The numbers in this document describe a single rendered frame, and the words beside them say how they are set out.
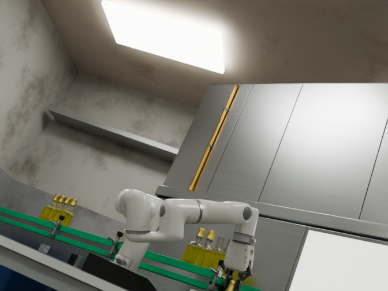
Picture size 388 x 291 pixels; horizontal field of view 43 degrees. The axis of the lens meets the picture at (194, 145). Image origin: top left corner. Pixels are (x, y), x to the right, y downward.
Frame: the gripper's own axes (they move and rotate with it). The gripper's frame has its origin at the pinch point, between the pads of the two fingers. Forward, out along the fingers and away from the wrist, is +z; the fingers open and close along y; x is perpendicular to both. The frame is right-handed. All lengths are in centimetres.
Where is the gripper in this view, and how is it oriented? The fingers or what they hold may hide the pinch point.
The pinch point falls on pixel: (233, 284)
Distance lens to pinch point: 184.8
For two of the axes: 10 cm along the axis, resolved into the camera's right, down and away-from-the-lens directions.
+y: -7.7, -0.6, 6.4
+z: -2.3, 9.5, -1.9
